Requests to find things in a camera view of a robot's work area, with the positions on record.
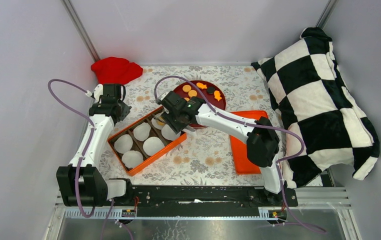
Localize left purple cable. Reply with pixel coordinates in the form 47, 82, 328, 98
47, 78, 116, 240

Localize dark red round plate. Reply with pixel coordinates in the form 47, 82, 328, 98
173, 80, 226, 129

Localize black sandwich cookie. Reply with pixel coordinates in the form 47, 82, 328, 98
206, 86, 216, 95

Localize orange cookie tin box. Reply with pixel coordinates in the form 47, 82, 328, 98
107, 107, 187, 177

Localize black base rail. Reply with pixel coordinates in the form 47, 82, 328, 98
114, 185, 298, 218

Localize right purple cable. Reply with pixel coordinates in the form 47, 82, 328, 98
153, 75, 328, 234

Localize white paper cupcake liner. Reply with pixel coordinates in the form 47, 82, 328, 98
114, 134, 134, 154
151, 116, 166, 130
161, 124, 181, 141
133, 122, 152, 142
142, 136, 165, 156
121, 150, 144, 169

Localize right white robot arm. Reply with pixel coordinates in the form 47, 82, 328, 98
156, 91, 285, 206

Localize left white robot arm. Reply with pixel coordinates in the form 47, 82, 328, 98
56, 84, 134, 207

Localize metal serving tongs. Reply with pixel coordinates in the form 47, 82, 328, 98
153, 113, 166, 126

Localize purple cable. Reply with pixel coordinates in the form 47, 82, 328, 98
153, 75, 328, 234
47, 78, 116, 240

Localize black white checkered blanket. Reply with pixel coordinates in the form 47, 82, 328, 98
251, 27, 380, 189

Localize orange tin lid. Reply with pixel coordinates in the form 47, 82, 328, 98
229, 110, 269, 175

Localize red knit beanie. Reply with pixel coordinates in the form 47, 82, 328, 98
90, 56, 143, 85

